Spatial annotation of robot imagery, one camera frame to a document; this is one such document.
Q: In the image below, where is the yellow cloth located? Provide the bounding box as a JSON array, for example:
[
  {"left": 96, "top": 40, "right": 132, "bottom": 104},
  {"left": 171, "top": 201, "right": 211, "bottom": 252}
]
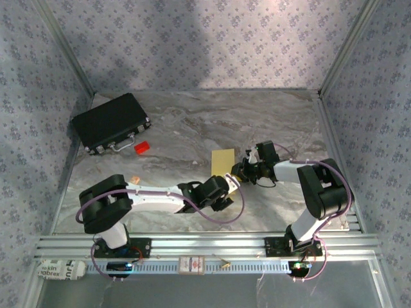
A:
[{"left": 211, "top": 148, "right": 239, "bottom": 196}]

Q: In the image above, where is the small brass clip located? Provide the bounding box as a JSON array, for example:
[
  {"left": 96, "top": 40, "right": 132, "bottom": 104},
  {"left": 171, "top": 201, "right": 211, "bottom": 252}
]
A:
[{"left": 211, "top": 254, "right": 231, "bottom": 270}]

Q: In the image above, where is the small label card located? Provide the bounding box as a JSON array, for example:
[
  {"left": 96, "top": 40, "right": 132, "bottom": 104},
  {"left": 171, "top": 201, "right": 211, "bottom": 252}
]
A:
[{"left": 178, "top": 255, "right": 206, "bottom": 276}]

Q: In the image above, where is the red block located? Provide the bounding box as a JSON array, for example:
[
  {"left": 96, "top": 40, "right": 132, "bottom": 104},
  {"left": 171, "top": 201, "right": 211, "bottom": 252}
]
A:
[{"left": 134, "top": 140, "right": 151, "bottom": 155}]

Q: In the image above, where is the black briefcase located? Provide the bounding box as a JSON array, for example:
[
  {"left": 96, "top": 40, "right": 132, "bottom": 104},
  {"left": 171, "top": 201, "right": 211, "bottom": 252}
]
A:
[{"left": 71, "top": 92, "right": 152, "bottom": 157}]

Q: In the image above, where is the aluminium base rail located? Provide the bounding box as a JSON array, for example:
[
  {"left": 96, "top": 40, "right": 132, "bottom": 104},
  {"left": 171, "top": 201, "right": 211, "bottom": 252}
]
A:
[{"left": 34, "top": 233, "right": 383, "bottom": 260}]

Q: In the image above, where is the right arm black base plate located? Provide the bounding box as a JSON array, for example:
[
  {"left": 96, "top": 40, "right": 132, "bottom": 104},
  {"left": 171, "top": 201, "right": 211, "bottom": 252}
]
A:
[{"left": 265, "top": 237, "right": 323, "bottom": 257}]

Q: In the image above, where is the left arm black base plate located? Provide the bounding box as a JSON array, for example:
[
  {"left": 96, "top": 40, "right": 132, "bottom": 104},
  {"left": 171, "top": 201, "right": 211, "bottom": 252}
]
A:
[{"left": 92, "top": 237, "right": 152, "bottom": 259}]

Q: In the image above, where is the slotted grey cable duct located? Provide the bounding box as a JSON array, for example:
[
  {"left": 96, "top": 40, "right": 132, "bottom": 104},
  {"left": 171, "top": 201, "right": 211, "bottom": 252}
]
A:
[{"left": 85, "top": 259, "right": 292, "bottom": 275}]

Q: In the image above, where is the aluminium side rail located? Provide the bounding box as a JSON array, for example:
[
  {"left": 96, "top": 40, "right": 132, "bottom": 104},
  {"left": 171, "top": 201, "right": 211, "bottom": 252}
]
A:
[
  {"left": 47, "top": 92, "right": 96, "bottom": 235},
  {"left": 314, "top": 91, "right": 367, "bottom": 234}
]

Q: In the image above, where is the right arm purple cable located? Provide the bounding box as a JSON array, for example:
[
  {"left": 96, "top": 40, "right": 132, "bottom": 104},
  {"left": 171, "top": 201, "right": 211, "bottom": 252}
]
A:
[{"left": 274, "top": 142, "right": 354, "bottom": 283}]

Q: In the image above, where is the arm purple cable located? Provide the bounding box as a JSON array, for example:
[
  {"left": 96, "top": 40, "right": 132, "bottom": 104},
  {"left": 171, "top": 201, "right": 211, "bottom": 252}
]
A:
[
  {"left": 75, "top": 175, "right": 245, "bottom": 284},
  {"left": 274, "top": 142, "right": 354, "bottom": 283}
]

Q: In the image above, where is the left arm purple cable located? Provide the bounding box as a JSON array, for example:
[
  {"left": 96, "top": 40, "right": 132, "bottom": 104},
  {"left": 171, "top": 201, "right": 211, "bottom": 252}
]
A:
[{"left": 75, "top": 175, "right": 245, "bottom": 284}]

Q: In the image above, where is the aluminium corner post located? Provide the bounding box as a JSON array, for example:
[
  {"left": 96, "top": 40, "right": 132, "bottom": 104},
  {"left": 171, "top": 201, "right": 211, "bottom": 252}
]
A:
[
  {"left": 319, "top": 0, "right": 383, "bottom": 96},
  {"left": 33, "top": 0, "right": 96, "bottom": 96}
]

